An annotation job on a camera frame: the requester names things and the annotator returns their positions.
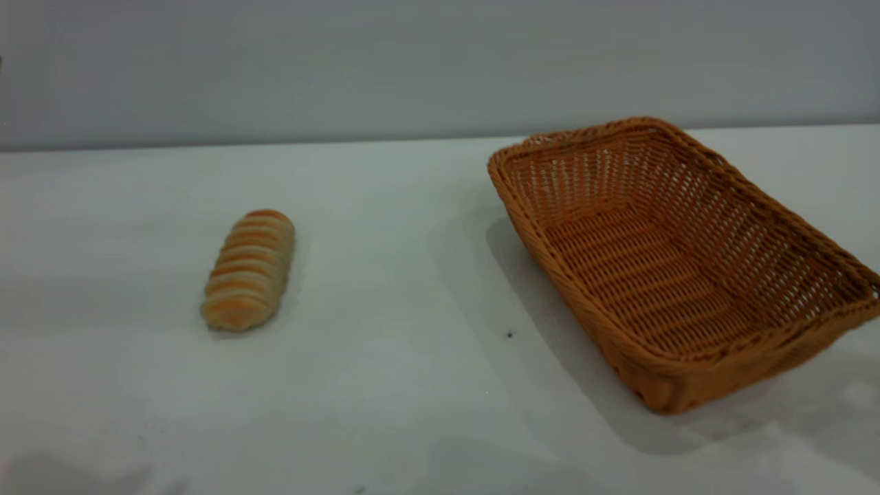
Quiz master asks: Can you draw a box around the striped bread roll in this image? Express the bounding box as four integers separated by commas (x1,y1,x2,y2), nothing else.
200,209,296,333

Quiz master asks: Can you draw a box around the orange woven wicker basket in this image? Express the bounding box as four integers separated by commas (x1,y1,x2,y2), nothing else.
487,116,880,416

